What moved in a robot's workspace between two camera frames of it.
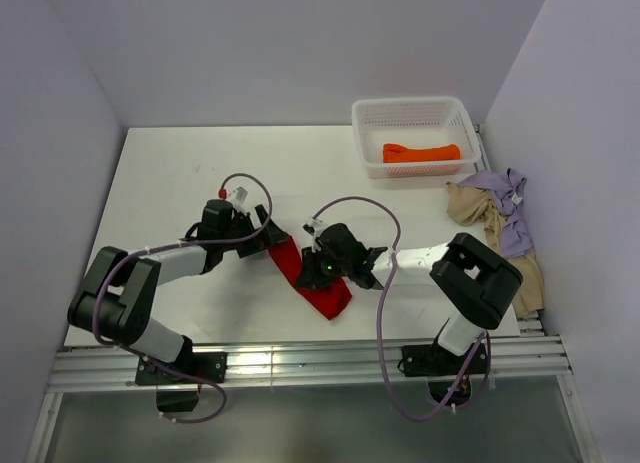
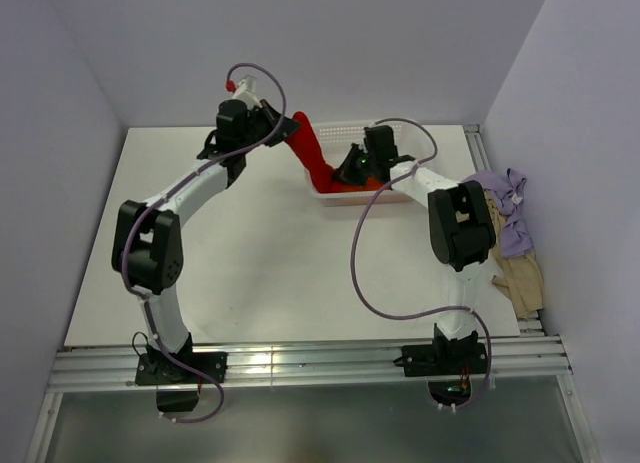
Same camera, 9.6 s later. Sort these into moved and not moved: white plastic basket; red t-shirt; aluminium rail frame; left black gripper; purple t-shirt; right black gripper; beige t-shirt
Moved: white plastic basket; red t-shirt; left black gripper; right black gripper
Not moved: beige t-shirt; aluminium rail frame; purple t-shirt
